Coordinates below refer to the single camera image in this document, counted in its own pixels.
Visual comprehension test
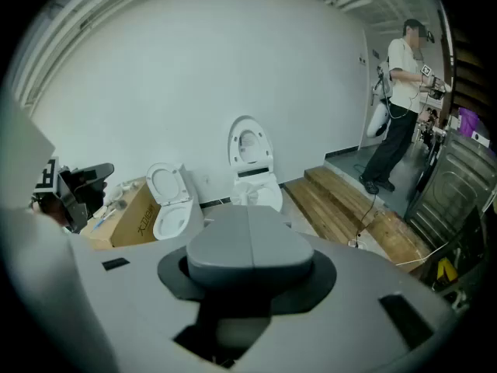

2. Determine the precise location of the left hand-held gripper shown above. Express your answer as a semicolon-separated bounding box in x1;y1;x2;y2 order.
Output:
33;155;116;235

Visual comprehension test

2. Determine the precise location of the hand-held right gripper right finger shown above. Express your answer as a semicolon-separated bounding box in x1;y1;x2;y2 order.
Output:
250;204;338;314

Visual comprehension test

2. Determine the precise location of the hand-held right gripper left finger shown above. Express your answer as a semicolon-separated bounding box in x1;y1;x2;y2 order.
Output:
157;204;253;301

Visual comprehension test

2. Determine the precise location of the white toilet with black strip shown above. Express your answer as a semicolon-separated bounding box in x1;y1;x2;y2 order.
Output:
227;114;292;228

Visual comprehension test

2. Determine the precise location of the plain white toilet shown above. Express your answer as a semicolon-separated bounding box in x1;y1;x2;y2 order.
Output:
145;161;206;242

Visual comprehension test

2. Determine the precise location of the white blue tube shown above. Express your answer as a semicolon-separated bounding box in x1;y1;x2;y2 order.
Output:
89;207;117;232

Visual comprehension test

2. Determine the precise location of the large printed cardboard box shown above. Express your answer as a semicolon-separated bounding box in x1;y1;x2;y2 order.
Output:
79;176;161;249

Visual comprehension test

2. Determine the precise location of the white rounded object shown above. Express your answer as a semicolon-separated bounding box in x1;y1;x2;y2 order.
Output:
366;99;391;138

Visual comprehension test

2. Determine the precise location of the small yellow object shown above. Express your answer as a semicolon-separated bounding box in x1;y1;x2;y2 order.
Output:
436;257;460;284

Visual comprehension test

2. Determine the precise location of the purple object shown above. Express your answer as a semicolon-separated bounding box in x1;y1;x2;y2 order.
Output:
457;106;481;136

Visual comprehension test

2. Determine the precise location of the brown wooden staircase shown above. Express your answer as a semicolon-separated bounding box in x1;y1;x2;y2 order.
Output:
446;13;497;127

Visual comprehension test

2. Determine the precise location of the white hose fitting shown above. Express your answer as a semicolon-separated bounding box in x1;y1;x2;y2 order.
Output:
110;180;141;211

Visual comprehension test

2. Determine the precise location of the thin black cable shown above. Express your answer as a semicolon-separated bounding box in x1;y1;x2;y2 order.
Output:
352;163;384;248

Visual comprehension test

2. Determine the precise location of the white floor cable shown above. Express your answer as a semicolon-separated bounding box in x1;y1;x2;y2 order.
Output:
395;242;443;267

